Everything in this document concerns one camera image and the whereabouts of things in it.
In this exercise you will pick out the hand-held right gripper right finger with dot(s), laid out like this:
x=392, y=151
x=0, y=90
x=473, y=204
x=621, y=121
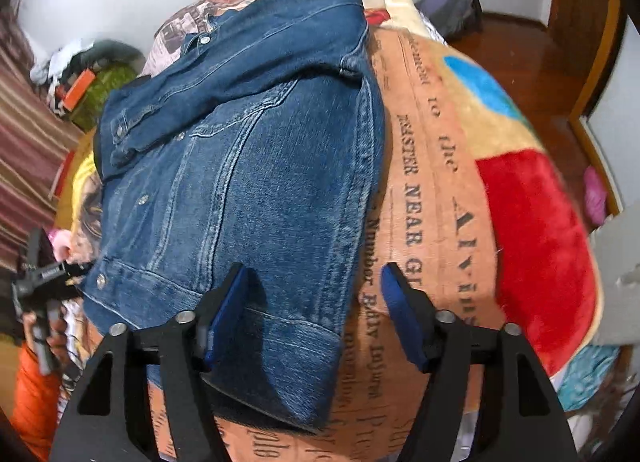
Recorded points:
x=400, y=312

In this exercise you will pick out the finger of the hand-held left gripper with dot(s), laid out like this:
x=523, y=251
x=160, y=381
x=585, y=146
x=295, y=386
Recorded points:
x=77, y=272

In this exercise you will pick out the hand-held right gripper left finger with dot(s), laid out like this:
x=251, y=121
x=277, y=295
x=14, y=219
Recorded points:
x=227, y=312

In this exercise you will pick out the blue denim jacket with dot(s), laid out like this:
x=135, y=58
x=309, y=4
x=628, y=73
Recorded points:
x=275, y=182

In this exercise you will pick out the pile of clothes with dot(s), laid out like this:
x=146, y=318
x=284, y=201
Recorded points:
x=75, y=54

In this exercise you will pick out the person's left hand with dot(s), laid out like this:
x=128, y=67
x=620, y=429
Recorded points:
x=59, y=337

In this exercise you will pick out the pink cloth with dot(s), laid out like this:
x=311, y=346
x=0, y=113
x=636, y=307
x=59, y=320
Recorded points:
x=61, y=242

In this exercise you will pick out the printed blanket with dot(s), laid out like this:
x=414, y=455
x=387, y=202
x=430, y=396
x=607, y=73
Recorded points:
x=440, y=242

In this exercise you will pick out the red box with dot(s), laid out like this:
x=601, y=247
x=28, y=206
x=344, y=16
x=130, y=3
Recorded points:
x=61, y=179

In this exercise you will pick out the yellow cloth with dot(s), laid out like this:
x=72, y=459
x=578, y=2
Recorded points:
x=86, y=167

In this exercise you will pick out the striped curtain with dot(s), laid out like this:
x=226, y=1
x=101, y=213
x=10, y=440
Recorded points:
x=30, y=152

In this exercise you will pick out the green patterned bag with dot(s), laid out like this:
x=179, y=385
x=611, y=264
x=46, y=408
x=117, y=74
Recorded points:
x=107, y=92

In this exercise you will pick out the orange box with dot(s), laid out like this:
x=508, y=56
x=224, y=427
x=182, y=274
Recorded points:
x=79, y=89

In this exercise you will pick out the teal bed sheet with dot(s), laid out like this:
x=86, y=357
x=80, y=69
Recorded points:
x=587, y=374

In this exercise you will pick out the white suitcase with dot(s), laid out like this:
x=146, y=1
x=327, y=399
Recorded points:
x=617, y=282

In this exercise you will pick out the pink plush item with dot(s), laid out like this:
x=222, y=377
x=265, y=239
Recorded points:
x=595, y=192

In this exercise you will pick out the wardrobe sliding door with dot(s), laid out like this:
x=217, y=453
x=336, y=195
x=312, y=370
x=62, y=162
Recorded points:
x=607, y=102

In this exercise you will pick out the grey backpack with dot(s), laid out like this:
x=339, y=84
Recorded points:
x=450, y=4

